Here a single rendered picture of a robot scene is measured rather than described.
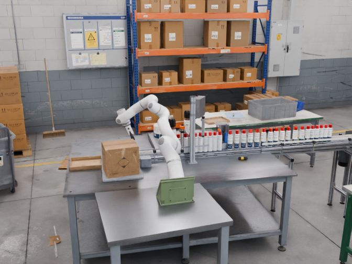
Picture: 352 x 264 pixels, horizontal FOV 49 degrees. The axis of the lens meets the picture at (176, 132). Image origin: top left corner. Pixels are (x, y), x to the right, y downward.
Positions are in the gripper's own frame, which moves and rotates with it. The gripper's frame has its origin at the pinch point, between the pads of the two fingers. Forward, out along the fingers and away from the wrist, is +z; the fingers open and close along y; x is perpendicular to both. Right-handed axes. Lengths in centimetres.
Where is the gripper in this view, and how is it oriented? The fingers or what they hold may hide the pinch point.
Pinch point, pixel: (132, 138)
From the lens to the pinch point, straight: 386.8
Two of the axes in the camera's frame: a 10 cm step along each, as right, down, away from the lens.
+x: -9.2, 3.9, -0.8
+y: -2.1, -2.9, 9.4
